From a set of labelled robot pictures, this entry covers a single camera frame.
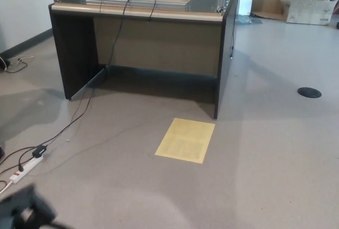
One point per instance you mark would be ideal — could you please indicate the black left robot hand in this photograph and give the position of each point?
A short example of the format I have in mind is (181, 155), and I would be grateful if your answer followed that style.
(39, 207)

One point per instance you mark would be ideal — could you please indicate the white power strip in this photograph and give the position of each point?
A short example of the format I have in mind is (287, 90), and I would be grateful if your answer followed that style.
(27, 166)

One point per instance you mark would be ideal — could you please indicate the black plug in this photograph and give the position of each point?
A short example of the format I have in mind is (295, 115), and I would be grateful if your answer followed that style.
(20, 167)

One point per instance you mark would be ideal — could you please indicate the black power adapter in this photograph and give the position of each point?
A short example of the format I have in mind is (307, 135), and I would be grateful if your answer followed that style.
(39, 151)

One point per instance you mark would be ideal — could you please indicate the black shoe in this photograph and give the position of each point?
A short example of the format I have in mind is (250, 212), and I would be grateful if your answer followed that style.
(1, 152)

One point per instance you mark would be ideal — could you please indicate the yellow paper sheet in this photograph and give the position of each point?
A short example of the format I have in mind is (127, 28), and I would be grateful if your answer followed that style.
(184, 140)

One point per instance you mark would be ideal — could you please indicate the dark brown desk beige top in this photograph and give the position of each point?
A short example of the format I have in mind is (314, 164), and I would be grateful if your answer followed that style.
(72, 50)

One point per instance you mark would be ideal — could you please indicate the clear plastic wrap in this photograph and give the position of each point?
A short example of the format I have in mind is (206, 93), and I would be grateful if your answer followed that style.
(247, 20)

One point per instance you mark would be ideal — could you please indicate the black round floor cover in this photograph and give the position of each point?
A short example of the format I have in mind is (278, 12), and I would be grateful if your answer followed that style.
(309, 92)

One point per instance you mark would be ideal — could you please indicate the flat brown cardboard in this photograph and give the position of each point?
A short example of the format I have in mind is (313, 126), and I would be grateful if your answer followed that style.
(266, 7)

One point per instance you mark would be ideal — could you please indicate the open cardboard box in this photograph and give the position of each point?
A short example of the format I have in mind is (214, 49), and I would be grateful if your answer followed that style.
(308, 13)

